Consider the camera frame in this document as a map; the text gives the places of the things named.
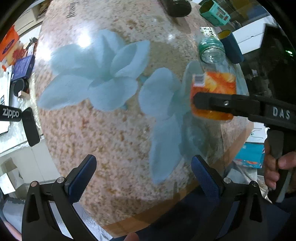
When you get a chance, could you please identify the dark blue cup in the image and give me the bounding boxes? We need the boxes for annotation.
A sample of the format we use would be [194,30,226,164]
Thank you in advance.
[218,30,244,64]

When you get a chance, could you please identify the teal hexagonal cup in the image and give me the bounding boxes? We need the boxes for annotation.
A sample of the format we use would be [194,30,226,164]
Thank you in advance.
[199,0,230,27]

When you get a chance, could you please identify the black cylindrical cup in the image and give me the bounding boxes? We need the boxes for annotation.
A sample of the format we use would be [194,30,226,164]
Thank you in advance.
[159,0,192,18]

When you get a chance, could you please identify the right hand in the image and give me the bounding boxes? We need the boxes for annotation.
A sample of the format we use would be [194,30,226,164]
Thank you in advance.
[264,139,295,190]

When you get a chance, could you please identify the black zippo box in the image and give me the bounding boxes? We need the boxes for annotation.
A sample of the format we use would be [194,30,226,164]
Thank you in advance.
[0,105,22,122]

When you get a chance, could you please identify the blue book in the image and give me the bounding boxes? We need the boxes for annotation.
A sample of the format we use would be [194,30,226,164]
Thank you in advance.
[11,55,35,82]

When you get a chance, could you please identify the orange plastic bag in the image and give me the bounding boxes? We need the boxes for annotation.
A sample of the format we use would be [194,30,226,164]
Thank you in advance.
[0,25,20,61]

